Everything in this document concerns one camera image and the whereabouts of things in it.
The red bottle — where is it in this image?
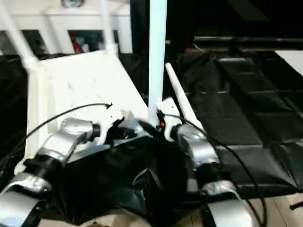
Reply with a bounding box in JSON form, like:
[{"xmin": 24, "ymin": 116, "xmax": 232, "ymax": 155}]
[{"xmin": 72, "ymin": 35, "xmax": 82, "ymax": 52}]

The large black case yellow label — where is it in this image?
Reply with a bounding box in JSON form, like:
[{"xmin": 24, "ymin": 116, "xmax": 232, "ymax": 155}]
[{"xmin": 131, "ymin": 0, "xmax": 197, "ymax": 56}]

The black mat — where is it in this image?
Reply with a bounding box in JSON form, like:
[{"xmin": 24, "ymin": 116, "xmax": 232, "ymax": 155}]
[{"xmin": 0, "ymin": 48, "xmax": 303, "ymax": 223}]

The white flat panel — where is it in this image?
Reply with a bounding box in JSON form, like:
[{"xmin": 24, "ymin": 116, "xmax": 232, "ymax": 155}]
[{"xmin": 274, "ymin": 49, "xmax": 303, "ymax": 77}]

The white plastic table leg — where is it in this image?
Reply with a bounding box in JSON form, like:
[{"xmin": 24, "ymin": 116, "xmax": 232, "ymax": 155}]
[
  {"xmin": 0, "ymin": 0, "xmax": 40, "ymax": 72},
  {"xmin": 164, "ymin": 62, "xmax": 206, "ymax": 133},
  {"xmin": 98, "ymin": 0, "xmax": 119, "ymax": 57},
  {"xmin": 146, "ymin": 0, "xmax": 169, "ymax": 126}
]

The white cabinet with glass doors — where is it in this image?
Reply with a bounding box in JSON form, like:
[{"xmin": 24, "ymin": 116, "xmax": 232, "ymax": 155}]
[{"xmin": 0, "ymin": 8, "xmax": 133, "ymax": 54}]

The grey metal bar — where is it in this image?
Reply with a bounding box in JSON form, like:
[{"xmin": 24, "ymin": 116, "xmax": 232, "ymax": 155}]
[{"xmin": 193, "ymin": 36, "xmax": 303, "ymax": 45}]

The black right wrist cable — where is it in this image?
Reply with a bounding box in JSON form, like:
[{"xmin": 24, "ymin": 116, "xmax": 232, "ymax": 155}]
[{"xmin": 162, "ymin": 113, "xmax": 266, "ymax": 227}]

